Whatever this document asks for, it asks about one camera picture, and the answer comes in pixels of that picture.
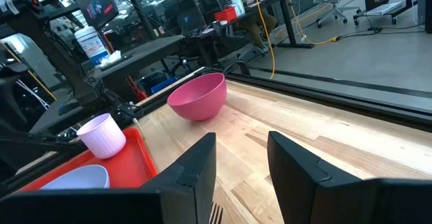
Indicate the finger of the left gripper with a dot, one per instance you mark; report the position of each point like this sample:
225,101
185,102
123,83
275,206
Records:
50,138
33,144

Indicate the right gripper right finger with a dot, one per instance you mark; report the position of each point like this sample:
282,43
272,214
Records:
303,190

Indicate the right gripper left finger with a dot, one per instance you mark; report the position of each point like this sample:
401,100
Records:
182,197

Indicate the lavender plastic plate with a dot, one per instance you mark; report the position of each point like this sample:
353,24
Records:
81,178

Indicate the lilac ribbed plastic mug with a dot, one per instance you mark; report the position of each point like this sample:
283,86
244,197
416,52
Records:
101,136

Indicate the magenta plastic bowl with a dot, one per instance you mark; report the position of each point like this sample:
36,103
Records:
199,99

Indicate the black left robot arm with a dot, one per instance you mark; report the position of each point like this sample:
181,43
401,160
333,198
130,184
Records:
60,58

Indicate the red plastic tray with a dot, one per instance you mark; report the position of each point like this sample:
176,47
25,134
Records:
131,163

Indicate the red plastic object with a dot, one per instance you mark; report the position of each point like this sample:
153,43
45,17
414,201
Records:
139,92

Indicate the white crumpled tissue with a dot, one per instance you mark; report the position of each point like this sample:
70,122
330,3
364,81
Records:
111,57

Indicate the white wipes canister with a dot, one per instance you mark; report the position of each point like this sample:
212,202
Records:
91,45

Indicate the blue plastic bin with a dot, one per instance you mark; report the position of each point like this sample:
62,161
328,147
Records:
164,85

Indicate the grey desk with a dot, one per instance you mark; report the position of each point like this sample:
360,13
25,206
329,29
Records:
152,48

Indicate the black computer monitor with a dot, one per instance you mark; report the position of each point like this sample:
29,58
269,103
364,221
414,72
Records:
94,4

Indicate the black desk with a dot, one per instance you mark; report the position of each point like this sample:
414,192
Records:
287,21

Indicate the person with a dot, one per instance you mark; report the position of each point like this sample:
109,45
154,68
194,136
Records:
256,21

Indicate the red plastic bin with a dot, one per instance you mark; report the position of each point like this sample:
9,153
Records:
226,15

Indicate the white striped container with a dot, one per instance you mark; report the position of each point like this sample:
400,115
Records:
238,4

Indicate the rolling cart platform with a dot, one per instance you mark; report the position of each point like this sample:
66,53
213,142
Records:
393,8

